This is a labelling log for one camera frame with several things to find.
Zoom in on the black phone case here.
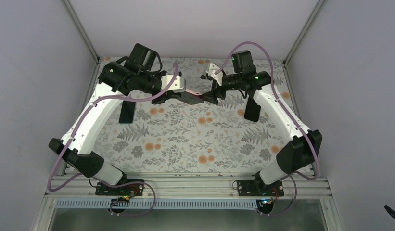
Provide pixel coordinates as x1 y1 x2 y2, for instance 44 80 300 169
244 97 261 122

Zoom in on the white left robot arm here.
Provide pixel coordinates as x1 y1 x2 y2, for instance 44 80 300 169
48 43 186 195

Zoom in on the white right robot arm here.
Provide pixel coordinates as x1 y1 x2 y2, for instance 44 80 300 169
201 50 322 196

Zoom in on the floral patterned table mat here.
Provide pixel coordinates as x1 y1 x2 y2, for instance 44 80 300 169
84 56 314 174

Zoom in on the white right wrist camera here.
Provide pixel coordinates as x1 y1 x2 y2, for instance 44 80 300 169
206 63 225 86

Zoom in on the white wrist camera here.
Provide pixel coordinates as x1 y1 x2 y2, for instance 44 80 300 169
160 75 187 93
206 63 225 86

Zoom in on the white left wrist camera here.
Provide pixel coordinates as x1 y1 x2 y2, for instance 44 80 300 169
160 75 187 93

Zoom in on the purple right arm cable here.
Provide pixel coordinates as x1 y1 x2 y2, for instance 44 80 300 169
215 41 321 218

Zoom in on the aluminium frame post right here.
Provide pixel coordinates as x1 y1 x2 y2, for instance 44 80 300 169
283 0 325 66

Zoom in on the aluminium frame post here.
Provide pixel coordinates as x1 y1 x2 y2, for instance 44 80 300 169
62 0 100 63
283 0 325 66

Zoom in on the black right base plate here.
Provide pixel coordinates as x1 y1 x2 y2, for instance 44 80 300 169
236 180 284 197

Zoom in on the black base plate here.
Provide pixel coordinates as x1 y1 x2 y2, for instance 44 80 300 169
236 180 284 197
95 179 144 197

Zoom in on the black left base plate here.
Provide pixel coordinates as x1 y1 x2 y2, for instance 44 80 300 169
95 179 144 197

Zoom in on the aluminium frame post left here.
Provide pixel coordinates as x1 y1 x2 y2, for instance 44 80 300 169
62 0 100 63

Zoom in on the aluminium mounting rail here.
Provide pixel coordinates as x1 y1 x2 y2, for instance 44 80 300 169
45 172 332 199

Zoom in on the grey slotted cable duct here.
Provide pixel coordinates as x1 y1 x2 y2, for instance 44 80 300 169
55 198 259 210

